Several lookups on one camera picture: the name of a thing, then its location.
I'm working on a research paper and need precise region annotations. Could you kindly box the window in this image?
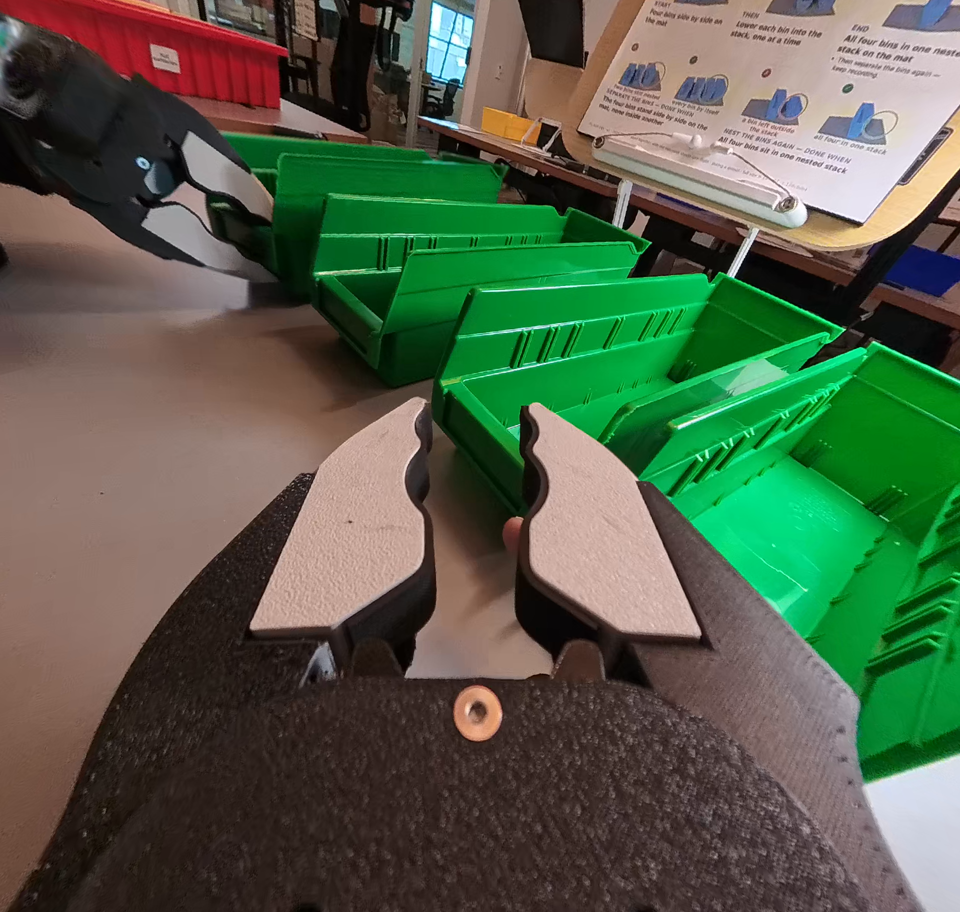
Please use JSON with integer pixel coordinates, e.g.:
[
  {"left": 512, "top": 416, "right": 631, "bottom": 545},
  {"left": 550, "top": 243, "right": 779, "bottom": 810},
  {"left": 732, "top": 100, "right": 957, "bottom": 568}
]
[{"left": 426, "top": 3, "right": 477, "bottom": 82}]

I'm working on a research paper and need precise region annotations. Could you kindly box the grey desk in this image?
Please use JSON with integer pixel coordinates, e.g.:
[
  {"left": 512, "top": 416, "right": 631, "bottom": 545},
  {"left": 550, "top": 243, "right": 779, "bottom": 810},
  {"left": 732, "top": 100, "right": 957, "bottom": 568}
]
[{"left": 0, "top": 98, "right": 960, "bottom": 912}]

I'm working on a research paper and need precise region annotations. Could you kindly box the black flat panel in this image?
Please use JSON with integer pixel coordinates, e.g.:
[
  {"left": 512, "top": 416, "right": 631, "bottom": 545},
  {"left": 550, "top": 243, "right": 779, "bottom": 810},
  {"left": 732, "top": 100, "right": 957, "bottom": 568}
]
[{"left": 516, "top": 0, "right": 588, "bottom": 71}]

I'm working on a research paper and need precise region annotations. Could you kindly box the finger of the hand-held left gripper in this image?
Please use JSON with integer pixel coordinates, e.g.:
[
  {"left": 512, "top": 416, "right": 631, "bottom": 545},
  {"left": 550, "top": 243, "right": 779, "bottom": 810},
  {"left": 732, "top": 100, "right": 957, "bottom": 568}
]
[
  {"left": 146, "top": 75, "right": 276, "bottom": 225},
  {"left": 138, "top": 199, "right": 282, "bottom": 285}
]

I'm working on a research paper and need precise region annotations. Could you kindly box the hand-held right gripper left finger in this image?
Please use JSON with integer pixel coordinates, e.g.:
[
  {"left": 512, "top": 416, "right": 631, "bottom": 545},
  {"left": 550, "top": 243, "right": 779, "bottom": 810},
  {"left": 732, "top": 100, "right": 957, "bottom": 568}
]
[{"left": 248, "top": 397, "right": 439, "bottom": 677}]

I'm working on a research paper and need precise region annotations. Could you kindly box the yellow plastic bin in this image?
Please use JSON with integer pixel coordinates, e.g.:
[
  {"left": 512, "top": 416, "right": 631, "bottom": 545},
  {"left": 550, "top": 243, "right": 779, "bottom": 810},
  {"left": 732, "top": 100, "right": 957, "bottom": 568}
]
[{"left": 480, "top": 105, "right": 535, "bottom": 142}]

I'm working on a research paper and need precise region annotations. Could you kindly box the beige cardboard board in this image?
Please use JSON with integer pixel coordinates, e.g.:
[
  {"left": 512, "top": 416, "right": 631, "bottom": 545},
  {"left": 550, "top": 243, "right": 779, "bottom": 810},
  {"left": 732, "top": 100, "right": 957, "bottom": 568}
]
[{"left": 521, "top": 57, "right": 579, "bottom": 124}]

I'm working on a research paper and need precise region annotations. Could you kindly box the red plastic crate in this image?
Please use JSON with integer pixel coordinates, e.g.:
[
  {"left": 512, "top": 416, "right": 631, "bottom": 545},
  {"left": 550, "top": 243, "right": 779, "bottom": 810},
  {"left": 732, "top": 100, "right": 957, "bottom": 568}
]
[{"left": 0, "top": 0, "right": 290, "bottom": 111}]

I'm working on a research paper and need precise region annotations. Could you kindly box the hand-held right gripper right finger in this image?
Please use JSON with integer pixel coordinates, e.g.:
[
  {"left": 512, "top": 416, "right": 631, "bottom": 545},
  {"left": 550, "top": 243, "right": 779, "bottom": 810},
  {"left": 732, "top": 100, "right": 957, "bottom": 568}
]
[{"left": 514, "top": 402, "right": 705, "bottom": 669}]

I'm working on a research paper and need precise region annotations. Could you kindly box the wooden document stand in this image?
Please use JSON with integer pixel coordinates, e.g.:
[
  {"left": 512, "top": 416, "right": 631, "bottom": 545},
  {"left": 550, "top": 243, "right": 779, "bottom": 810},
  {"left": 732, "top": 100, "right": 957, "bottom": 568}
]
[{"left": 561, "top": 0, "right": 960, "bottom": 279}]

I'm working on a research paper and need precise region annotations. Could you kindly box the green plastic storage bin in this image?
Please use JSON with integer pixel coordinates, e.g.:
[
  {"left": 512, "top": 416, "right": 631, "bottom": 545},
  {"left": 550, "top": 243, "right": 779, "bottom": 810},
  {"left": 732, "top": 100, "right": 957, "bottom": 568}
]
[
  {"left": 206, "top": 130, "right": 510, "bottom": 302},
  {"left": 309, "top": 193, "right": 652, "bottom": 390},
  {"left": 596, "top": 340, "right": 960, "bottom": 782},
  {"left": 432, "top": 273, "right": 850, "bottom": 517}
]

